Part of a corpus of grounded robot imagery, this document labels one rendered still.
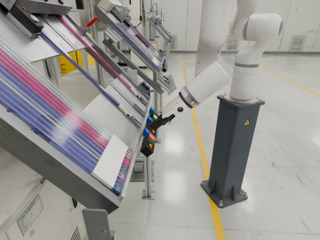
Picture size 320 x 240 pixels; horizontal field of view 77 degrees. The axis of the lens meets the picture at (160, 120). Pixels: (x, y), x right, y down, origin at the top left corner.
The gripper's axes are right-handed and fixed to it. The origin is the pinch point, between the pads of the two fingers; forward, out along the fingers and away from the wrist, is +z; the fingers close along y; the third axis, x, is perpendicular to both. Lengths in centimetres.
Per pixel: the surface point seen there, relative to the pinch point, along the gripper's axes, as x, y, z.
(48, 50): 42.6, -4.9, 5.3
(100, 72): 36, 103, 44
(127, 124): 8.3, -4.9, 5.3
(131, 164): 3.3, -24.7, 3.1
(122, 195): 3.2, -35.8, 3.1
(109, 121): 14.3, -12.1, 5.3
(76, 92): 40, 107, 77
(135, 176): -39, 50, 64
